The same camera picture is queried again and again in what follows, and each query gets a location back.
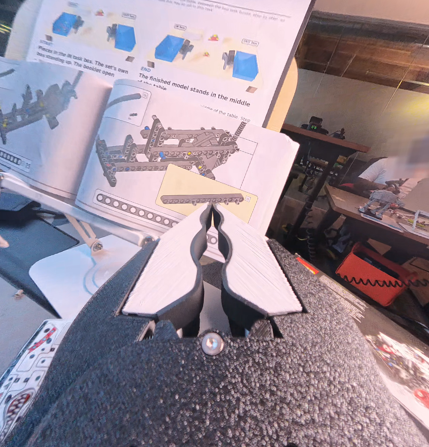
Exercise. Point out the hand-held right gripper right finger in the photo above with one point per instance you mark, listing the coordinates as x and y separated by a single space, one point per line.
256 279

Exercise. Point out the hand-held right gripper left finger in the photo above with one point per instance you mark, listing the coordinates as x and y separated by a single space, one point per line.
165 279

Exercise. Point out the grey desk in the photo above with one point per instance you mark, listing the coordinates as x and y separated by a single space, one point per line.
8 324

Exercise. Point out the white book stand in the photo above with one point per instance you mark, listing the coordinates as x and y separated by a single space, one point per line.
71 272

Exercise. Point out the wooden table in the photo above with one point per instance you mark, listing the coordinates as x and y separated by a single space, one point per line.
357 223
322 139

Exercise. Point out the red plastic crate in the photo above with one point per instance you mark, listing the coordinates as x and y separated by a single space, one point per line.
375 293

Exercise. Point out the open instruction booklet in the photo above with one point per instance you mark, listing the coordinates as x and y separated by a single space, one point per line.
186 139

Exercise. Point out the black flat case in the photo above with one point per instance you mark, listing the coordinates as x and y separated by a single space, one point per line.
26 237

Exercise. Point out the white pin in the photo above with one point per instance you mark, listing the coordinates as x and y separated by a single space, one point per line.
18 293

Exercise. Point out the grey walker toy model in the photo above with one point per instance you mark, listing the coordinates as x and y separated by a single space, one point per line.
382 200

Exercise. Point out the black device with green lights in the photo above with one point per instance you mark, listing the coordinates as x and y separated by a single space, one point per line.
315 125

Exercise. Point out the toy truck set box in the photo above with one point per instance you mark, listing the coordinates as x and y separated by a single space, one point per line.
403 366

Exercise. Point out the sticker sheet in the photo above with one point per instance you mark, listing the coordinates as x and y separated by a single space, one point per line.
19 384

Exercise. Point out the printed instruction sheet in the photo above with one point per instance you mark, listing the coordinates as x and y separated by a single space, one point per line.
200 70

